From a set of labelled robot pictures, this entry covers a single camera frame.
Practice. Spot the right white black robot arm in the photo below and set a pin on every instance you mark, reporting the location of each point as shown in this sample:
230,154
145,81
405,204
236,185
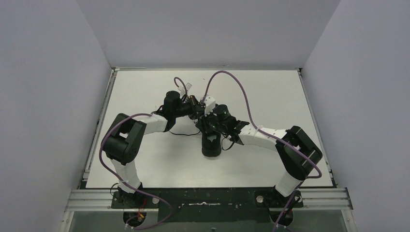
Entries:
298,153

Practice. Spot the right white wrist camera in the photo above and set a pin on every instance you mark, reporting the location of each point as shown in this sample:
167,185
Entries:
209,104

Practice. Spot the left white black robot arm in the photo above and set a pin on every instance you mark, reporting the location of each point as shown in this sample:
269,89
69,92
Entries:
122,142

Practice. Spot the black shoelace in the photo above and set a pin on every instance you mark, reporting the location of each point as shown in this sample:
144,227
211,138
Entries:
185,134

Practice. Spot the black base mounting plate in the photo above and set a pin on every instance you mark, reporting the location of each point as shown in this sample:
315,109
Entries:
174,205

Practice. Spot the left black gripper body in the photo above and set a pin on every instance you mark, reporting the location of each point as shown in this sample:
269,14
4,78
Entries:
193,106

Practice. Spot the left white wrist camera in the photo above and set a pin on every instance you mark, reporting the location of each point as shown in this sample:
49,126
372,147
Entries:
184,89

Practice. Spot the black sneaker shoe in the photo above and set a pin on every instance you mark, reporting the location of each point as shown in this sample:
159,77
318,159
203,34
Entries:
211,146

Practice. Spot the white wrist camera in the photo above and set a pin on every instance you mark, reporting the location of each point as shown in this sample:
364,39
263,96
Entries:
209,104
184,89

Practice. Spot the aluminium frame rail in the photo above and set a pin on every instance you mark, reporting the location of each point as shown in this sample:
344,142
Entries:
100,200

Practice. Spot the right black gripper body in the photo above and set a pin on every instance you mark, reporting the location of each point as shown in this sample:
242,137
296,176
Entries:
210,124

